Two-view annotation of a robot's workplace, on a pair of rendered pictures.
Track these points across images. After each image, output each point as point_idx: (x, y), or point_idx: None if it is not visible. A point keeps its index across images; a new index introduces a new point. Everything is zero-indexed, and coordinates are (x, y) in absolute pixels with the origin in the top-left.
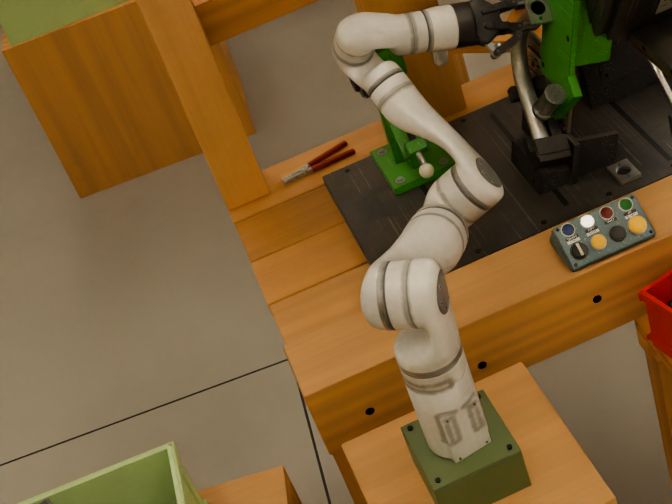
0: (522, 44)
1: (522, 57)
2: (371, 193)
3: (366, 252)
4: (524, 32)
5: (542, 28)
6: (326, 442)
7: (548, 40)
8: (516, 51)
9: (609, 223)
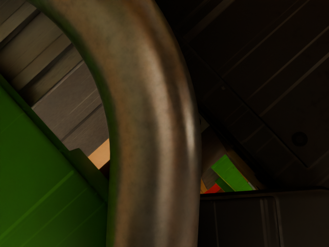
0: (79, 53)
1: (26, 0)
2: None
3: None
4: (109, 144)
5: (100, 206)
6: None
7: (29, 230)
8: (51, 7)
9: None
